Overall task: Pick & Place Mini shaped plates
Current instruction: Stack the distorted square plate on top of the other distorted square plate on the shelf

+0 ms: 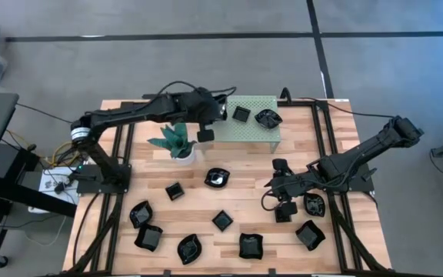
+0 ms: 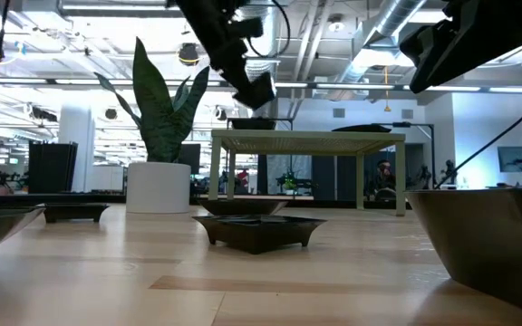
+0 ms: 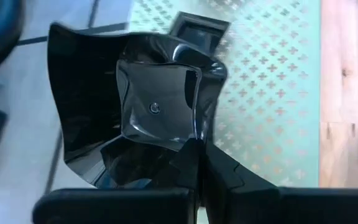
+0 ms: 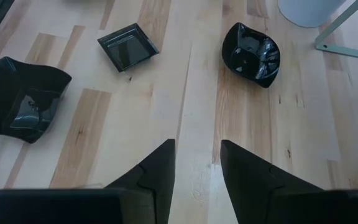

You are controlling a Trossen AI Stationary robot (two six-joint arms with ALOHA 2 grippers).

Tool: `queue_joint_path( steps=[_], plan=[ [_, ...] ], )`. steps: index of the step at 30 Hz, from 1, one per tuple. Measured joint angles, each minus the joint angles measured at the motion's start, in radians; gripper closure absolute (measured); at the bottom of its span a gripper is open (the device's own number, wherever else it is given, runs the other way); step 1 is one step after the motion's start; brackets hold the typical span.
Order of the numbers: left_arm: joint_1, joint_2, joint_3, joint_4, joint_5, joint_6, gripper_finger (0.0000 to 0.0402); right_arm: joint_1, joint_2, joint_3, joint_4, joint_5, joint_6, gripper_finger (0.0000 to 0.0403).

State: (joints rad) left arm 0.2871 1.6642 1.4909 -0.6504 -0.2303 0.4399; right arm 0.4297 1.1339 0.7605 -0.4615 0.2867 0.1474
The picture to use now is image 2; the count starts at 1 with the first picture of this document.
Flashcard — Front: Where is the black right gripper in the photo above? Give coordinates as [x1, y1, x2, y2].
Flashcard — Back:
[399, 0, 522, 94]

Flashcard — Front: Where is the black scalloped mini plate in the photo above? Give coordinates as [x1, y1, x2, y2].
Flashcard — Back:
[331, 123, 393, 134]

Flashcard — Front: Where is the black square mini plate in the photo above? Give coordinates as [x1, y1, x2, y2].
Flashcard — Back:
[191, 214, 329, 255]
[42, 202, 111, 224]

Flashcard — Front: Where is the snake plant in white pot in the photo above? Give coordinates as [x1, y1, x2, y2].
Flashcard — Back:
[92, 36, 211, 215]

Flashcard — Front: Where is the silver ventilation duct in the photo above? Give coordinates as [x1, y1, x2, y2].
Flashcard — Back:
[333, 0, 428, 87]

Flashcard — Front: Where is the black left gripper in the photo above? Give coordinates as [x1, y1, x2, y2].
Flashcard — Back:
[174, 0, 276, 110]

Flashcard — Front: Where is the person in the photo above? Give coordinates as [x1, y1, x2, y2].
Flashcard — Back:
[235, 168, 252, 195]
[368, 158, 399, 201]

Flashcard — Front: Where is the black aluminium table frame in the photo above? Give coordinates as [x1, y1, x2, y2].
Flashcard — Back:
[0, 189, 414, 210]

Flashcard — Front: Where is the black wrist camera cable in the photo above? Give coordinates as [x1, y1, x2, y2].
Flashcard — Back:
[246, 0, 292, 59]

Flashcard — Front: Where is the green perforated metal shelf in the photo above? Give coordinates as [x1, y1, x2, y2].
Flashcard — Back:
[207, 129, 408, 217]

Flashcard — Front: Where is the wall monitor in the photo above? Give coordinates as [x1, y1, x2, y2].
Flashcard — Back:
[497, 145, 522, 174]

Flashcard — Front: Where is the black background frame stand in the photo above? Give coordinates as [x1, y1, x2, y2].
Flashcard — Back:
[375, 120, 438, 190]

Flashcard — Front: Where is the black flower-shaped mini bowl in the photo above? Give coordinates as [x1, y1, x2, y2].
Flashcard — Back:
[198, 198, 289, 217]

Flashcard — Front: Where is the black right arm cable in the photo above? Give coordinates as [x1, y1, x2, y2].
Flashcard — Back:
[433, 89, 522, 190]

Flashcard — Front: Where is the black cabinet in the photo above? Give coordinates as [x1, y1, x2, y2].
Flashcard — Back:
[27, 141, 79, 195]

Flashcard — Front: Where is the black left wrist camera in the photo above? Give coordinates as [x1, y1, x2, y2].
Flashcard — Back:
[237, 16, 266, 40]

